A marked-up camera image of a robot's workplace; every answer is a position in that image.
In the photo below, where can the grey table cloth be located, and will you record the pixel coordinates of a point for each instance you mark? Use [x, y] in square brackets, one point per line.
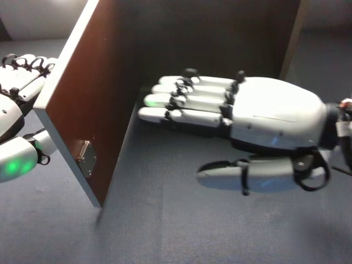
[165, 233]

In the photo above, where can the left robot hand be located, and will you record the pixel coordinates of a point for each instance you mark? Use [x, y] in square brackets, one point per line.
[11, 115]

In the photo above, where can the metal lock latch plate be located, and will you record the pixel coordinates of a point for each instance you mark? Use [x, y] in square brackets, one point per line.
[88, 159]

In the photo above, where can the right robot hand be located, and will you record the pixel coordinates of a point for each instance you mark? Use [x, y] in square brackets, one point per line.
[275, 115]

